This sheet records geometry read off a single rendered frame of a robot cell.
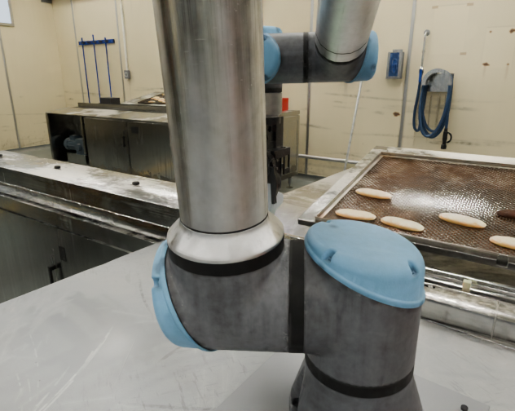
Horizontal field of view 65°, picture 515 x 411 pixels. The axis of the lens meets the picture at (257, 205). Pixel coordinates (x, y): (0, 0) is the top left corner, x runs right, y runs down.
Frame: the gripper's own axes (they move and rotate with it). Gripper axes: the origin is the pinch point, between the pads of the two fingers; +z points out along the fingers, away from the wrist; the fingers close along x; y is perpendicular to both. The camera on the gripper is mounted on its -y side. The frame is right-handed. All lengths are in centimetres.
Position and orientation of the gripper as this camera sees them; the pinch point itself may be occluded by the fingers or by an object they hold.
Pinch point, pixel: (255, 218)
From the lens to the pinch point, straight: 81.3
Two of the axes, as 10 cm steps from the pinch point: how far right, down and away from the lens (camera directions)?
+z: 0.0, 9.5, 3.0
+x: -8.3, -1.7, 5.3
